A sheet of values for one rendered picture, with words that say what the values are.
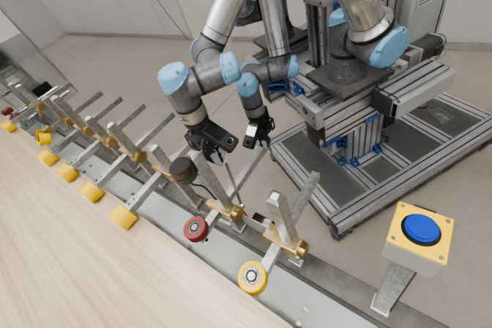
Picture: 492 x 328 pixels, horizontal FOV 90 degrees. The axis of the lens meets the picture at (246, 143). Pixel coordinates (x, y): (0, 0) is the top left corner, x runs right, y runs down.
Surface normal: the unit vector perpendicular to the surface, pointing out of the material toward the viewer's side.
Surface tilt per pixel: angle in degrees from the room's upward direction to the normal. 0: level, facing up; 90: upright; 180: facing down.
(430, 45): 45
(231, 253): 0
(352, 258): 0
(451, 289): 0
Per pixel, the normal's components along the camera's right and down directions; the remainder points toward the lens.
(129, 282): -0.27, -0.66
